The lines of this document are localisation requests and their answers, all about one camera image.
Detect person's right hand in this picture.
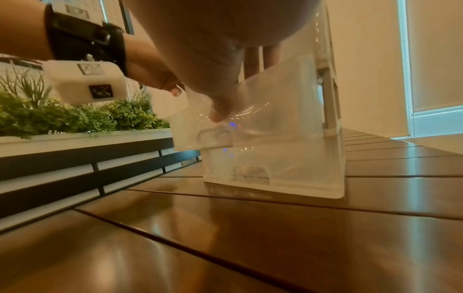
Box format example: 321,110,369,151
121,0,323,124

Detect person's left hand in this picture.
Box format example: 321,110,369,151
124,33,186,97

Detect white drawer organizer box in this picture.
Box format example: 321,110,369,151
165,0,346,199

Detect black left wristband with markers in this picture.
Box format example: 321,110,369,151
43,2,128,78

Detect beige roller blind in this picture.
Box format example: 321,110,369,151
406,0,463,113

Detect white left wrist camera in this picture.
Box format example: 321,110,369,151
42,59,129,104

